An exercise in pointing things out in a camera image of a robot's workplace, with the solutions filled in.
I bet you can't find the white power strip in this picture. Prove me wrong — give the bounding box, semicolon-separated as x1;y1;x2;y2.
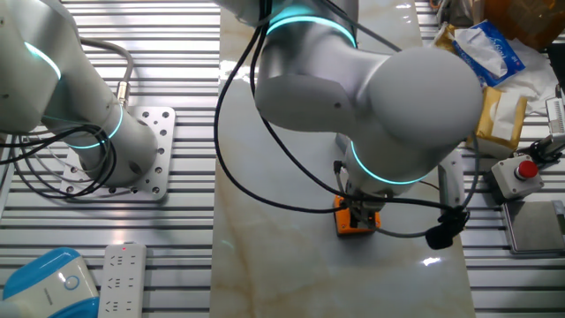
97;242;147;318

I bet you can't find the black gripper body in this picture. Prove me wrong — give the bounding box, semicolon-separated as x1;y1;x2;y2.
347;190;393;216

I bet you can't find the silver flat scale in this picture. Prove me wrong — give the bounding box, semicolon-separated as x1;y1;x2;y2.
501;199;565;257

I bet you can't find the brown bag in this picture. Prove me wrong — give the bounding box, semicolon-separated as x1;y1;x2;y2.
483;0;565;50

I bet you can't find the crumpled yellowish plastic wrapper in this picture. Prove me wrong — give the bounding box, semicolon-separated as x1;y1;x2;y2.
430;22;458;53

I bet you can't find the crumpled white paper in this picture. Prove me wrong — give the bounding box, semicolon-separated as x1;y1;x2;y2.
507;37;561;117

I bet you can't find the grey box red mushroom button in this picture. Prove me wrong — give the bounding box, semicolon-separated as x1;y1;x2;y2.
484;154;546;205

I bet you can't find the gold tissue pack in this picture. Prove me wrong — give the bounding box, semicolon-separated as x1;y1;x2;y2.
466;86;529;160

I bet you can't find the blue tissue pack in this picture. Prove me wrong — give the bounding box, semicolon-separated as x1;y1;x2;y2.
450;19;527;88

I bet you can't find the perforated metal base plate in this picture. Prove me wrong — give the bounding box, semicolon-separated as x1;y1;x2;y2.
58;105;177;203

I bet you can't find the blue white plastic device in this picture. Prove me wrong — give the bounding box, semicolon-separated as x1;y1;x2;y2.
0;246;101;318

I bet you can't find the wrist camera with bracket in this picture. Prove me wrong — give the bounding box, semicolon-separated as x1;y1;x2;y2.
425;148;470;251

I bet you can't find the looped black cable bundle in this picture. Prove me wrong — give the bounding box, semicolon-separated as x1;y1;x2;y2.
0;125;118;200

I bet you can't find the thick grey cable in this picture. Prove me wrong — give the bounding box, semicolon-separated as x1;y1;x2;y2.
79;37;135;110

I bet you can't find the ridged grey device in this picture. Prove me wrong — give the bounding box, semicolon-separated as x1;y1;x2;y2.
545;96;565;135

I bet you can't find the orange box red mushroom button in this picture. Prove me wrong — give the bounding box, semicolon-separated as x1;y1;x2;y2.
333;193;382;237

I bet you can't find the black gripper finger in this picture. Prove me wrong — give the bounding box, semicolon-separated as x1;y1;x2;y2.
350;208;378;232

